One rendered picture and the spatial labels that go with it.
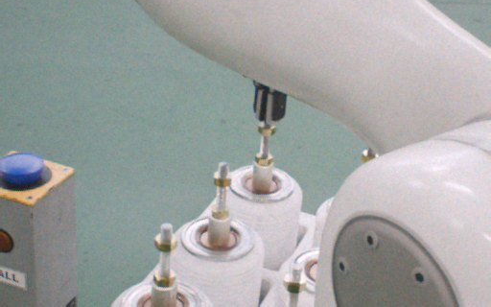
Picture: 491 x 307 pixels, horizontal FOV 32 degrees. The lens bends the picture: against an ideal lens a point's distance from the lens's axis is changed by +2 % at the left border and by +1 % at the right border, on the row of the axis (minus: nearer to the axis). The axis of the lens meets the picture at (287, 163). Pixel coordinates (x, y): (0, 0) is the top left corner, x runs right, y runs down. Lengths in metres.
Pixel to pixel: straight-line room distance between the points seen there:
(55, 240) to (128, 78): 0.94
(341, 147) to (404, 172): 1.31
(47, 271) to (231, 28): 0.54
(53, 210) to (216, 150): 0.72
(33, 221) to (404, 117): 0.52
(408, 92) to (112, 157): 1.17
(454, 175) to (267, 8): 0.13
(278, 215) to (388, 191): 0.67
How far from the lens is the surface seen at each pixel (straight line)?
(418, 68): 0.35
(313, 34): 0.36
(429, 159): 0.28
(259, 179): 0.95
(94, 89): 1.72
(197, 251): 0.85
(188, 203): 1.38
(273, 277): 0.94
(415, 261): 0.27
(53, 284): 0.90
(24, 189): 0.83
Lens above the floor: 0.76
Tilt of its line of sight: 30 degrees down
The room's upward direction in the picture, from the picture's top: 7 degrees clockwise
